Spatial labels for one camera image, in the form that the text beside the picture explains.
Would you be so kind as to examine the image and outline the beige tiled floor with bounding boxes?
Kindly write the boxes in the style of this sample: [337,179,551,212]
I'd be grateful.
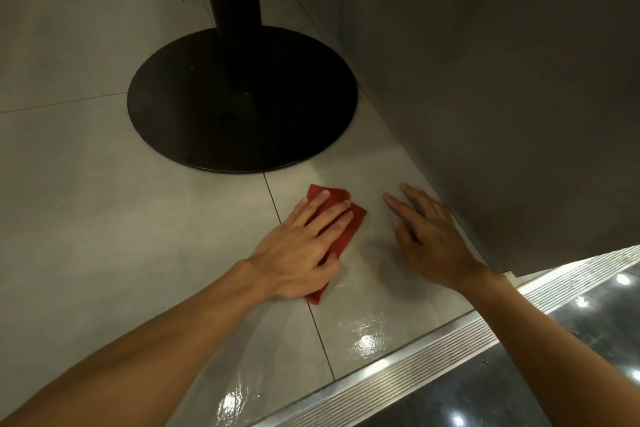
[0,0,511,427]

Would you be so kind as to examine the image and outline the person's left forearm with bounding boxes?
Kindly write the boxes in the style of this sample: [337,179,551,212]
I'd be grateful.
[0,261,273,427]

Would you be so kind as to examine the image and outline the person's right hand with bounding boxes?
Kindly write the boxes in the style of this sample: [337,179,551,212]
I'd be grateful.
[383,183,493,292]

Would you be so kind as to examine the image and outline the person's left hand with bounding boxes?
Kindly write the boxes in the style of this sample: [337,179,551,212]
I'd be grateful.
[242,189,355,300]

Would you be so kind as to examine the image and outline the black round table base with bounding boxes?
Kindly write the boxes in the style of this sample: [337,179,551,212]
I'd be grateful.
[126,0,359,175]

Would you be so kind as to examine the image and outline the red cloth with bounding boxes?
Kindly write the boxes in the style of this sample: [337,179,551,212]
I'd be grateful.
[303,184,368,306]

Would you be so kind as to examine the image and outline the grey bench base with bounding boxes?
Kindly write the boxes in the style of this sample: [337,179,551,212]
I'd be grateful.
[265,0,640,278]

